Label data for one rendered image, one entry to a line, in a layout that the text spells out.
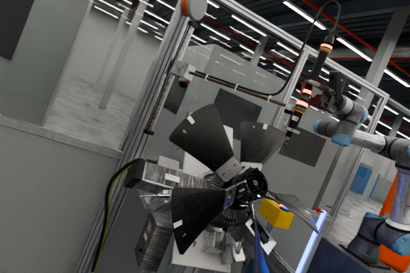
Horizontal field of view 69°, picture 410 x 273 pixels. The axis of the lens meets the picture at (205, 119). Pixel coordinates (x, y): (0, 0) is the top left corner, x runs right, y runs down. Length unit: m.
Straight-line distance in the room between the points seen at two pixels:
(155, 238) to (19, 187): 0.76
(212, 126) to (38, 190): 1.04
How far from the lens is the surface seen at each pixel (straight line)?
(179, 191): 0.97
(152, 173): 1.13
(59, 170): 1.78
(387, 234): 1.76
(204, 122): 1.17
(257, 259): 1.11
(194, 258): 1.27
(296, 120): 1.23
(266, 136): 1.36
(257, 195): 1.14
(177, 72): 1.51
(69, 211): 1.87
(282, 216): 1.66
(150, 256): 1.52
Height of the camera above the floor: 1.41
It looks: 2 degrees down
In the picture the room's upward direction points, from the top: 22 degrees clockwise
